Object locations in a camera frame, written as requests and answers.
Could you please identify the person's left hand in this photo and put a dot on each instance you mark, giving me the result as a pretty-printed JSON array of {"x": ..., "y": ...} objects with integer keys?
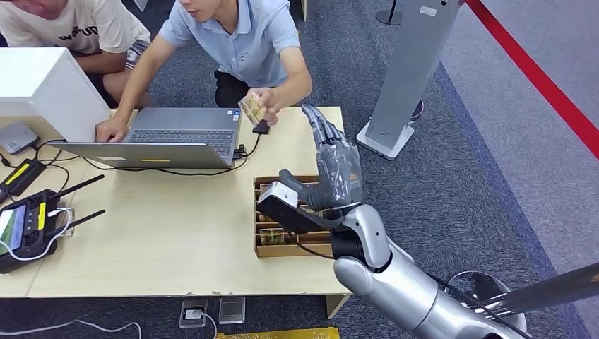
[{"x": 272, "y": 105}]

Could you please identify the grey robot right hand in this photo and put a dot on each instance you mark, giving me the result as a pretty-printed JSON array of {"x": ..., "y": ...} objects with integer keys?
[{"x": 339, "y": 173}]

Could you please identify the person's right hand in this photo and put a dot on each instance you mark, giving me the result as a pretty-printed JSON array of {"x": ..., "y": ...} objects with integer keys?
[{"x": 111, "y": 131}]

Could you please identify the person's right forearm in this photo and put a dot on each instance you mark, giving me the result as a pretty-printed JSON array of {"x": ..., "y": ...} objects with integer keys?
[{"x": 138, "y": 89}]

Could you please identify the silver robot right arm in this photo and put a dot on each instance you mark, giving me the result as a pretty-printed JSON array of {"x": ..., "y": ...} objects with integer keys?
[{"x": 398, "y": 285}]

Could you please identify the person's left forearm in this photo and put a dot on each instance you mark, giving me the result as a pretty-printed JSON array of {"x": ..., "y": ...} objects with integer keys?
[{"x": 295, "y": 91}]

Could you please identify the person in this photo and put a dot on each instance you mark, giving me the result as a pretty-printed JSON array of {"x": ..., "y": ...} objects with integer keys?
[
  {"x": 89, "y": 28},
  {"x": 248, "y": 42}
]

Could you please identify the cardboard card holder tray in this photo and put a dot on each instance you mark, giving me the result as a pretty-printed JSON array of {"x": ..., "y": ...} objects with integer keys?
[{"x": 290, "y": 251}]

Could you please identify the black external drive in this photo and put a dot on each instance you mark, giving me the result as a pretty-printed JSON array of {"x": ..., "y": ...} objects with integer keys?
[{"x": 261, "y": 129}]

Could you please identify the grey laptop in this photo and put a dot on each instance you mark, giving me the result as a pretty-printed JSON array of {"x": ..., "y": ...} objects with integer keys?
[{"x": 187, "y": 122}]

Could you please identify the white monitor box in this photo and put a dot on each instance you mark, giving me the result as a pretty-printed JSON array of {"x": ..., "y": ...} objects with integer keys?
[{"x": 42, "y": 89}]

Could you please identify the small grey router box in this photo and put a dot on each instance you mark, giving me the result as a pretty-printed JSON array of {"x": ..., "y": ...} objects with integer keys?
[{"x": 16, "y": 138}]

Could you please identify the dark round base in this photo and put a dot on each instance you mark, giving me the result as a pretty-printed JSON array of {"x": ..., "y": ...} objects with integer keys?
[{"x": 418, "y": 110}]

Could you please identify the black device with yellow label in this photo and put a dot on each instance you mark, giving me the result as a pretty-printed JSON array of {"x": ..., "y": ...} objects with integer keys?
[{"x": 21, "y": 177}]

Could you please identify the grey kiosk stand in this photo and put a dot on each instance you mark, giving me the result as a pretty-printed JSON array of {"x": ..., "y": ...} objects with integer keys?
[{"x": 407, "y": 75}]

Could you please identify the black remote controller with antennas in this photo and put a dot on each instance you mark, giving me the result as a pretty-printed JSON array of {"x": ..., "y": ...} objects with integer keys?
[{"x": 28, "y": 234}]

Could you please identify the wooden table leg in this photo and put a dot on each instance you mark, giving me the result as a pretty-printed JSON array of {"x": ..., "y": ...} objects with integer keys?
[{"x": 336, "y": 306}]

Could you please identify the dark stanchion base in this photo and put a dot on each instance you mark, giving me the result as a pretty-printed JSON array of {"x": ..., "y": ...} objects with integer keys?
[{"x": 388, "y": 18}]

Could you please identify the yellow plastic sheet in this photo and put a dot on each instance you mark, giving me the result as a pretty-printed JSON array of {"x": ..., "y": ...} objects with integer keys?
[{"x": 280, "y": 334}]

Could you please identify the grey floor socket lid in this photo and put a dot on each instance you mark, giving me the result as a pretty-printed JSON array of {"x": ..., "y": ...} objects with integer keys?
[{"x": 231, "y": 310}]

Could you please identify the chrome stanchion base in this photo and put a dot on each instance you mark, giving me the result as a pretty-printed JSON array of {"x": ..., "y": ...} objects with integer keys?
[{"x": 477, "y": 285}]

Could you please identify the floor power socket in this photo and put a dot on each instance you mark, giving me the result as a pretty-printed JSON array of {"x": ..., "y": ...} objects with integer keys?
[{"x": 193, "y": 313}]

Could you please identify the red barrier belt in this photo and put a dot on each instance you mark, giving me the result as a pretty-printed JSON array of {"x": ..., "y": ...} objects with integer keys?
[{"x": 538, "y": 79}]

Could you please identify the chrome stanchion pole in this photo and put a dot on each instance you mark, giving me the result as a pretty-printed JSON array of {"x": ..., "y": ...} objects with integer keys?
[{"x": 552, "y": 290}]

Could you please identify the wrist camera with black bracket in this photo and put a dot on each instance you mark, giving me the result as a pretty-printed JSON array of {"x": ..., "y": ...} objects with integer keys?
[{"x": 285, "y": 210}]

